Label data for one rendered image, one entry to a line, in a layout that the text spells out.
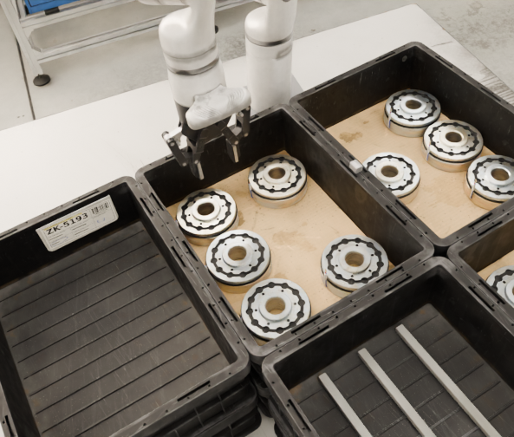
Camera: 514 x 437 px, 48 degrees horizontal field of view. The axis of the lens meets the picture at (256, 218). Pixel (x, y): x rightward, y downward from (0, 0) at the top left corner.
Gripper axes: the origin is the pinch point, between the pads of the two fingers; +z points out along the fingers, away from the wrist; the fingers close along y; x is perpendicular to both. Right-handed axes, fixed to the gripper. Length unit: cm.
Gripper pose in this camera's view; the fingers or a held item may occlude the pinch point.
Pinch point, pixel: (215, 160)
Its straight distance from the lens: 91.6
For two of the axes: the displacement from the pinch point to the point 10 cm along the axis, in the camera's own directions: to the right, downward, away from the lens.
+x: 5.0, 6.5, -5.7
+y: -8.6, 4.5, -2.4
